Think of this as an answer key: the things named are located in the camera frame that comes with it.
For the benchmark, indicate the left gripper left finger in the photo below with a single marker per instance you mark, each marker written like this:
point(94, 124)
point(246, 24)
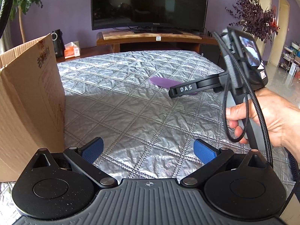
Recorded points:
point(59, 185)

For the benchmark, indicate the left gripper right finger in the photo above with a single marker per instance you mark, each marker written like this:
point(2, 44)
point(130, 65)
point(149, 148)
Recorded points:
point(243, 186)

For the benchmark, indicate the purple oval case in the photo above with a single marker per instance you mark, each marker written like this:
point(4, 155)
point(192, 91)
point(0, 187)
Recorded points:
point(176, 88)

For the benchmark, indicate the person's right hand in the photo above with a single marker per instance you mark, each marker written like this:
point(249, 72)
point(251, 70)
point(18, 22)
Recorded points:
point(281, 117)

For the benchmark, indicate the cluttered metal shelf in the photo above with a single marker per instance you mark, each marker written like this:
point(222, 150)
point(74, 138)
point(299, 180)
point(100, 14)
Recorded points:
point(289, 60)

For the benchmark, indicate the purple leaf plant in vase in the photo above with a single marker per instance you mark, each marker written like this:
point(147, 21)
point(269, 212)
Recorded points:
point(253, 19)

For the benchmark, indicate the brown cardboard box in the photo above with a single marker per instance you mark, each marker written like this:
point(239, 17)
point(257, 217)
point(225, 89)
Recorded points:
point(32, 105)

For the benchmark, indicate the black flat screen television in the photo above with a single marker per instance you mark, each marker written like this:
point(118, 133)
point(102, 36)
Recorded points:
point(188, 15)

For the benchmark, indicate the silver quilted table cover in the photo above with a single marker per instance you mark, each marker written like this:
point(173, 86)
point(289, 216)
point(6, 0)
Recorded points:
point(148, 138)

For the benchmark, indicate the orange tissue box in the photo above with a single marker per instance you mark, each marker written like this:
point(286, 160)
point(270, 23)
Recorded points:
point(72, 49)

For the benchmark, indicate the black cylindrical speaker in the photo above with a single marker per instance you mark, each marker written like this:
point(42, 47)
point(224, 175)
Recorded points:
point(58, 43)

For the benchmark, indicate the wooden TV stand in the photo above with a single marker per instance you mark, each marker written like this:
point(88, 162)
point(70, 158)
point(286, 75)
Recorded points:
point(124, 41)

